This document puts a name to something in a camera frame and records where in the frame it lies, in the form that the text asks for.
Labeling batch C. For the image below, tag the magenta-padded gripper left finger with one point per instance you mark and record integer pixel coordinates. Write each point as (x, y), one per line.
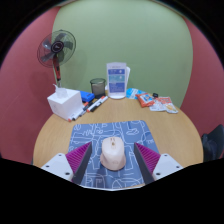
(66, 165)

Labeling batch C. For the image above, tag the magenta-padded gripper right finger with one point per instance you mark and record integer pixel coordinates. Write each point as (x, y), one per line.
(156, 165)

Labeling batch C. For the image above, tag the beige computer mouse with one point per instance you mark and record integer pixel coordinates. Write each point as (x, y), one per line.
(113, 153)

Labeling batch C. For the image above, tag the blue patterned mouse pad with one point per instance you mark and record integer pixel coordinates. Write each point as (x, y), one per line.
(133, 131)

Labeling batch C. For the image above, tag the white red-capped marker pen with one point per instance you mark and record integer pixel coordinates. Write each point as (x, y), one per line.
(77, 114)
(93, 104)

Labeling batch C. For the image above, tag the white snack packet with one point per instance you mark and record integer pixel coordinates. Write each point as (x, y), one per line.
(160, 107)

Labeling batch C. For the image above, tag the white tissue box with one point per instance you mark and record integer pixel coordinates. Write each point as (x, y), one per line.
(65, 105)

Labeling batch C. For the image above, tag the black office chair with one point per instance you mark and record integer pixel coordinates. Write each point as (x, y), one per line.
(219, 136)

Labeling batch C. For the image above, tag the small black object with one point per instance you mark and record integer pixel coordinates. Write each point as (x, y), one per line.
(155, 95)

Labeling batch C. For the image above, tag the blue whiteboard eraser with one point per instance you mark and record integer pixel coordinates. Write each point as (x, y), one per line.
(87, 96)

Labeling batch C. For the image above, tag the blue snack packet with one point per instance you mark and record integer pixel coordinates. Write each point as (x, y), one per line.
(133, 93)

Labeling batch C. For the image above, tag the dark mesh pen cup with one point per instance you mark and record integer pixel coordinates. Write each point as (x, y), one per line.
(98, 87)

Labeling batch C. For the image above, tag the white plastic chair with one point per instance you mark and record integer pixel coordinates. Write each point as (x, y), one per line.
(128, 77)

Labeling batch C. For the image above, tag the black standing fan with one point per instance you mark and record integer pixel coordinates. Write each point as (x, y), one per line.
(56, 46)

